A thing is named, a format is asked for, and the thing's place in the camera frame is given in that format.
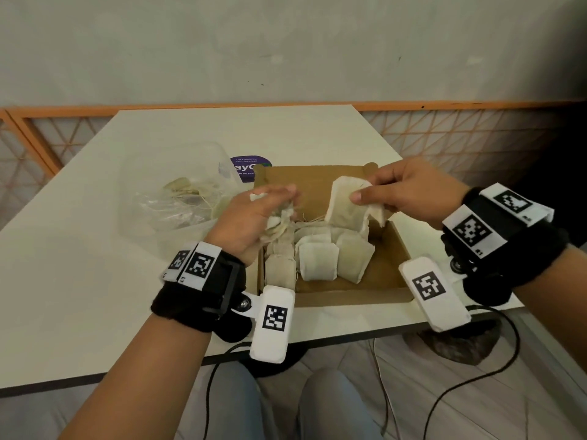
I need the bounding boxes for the brown paper box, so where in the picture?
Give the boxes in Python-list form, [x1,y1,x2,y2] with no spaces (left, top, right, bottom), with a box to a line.
[252,162,413,309]

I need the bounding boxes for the orange lattice fence panel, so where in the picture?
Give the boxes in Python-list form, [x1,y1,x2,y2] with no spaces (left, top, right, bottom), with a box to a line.
[7,100,587,188]
[0,109,63,230]

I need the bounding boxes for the bunch of tea bags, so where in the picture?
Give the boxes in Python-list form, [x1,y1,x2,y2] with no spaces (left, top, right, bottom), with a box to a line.
[249,189,299,246]

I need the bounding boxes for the thin white cable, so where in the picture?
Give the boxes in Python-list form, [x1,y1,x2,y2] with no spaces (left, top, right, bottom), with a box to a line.
[369,336,395,440]

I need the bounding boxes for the person's left hand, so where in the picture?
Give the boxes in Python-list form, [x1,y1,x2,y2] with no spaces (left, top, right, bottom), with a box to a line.
[203,185,299,267]

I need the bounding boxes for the white stringed tea bag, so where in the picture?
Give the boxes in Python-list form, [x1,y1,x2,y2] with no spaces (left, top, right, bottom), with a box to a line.
[324,175,387,230]

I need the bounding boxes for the rows of packed tea bags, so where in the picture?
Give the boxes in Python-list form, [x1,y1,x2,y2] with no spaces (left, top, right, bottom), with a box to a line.
[264,219,377,294]

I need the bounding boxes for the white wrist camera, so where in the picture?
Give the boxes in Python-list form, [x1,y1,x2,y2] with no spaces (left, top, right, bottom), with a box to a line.
[240,285,297,364]
[397,256,472,334]

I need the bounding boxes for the dark grey floor object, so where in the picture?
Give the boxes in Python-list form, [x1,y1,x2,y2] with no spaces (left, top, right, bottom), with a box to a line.
[421,318,503,366]

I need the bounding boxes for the round purple sticker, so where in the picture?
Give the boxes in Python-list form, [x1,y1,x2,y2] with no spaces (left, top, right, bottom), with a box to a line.
[229,155,274,184]

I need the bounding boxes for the person's left forearm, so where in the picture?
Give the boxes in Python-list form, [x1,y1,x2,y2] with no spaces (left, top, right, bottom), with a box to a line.
[59,315,214,440]

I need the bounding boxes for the black cable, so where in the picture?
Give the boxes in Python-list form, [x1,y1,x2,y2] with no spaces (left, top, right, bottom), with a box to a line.
[421,304,522,440]
[204,341,253,440]

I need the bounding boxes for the clear plastic container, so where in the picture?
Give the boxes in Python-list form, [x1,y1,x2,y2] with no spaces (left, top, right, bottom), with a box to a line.
[117,141,244,262]

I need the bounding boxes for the grey trousers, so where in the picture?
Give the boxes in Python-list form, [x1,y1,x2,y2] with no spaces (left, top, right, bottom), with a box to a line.
[201,361,382,440]

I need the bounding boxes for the person's right forearm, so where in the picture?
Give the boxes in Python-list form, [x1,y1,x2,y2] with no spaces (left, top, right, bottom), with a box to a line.
[513,244,587,374]

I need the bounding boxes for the person's right hand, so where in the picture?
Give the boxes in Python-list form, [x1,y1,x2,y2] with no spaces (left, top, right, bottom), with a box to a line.
[349,158,472,230]

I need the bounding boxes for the black marker wristband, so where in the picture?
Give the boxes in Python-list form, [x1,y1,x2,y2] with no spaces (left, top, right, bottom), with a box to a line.
[150,241,248,343]
[440,183,569,307]

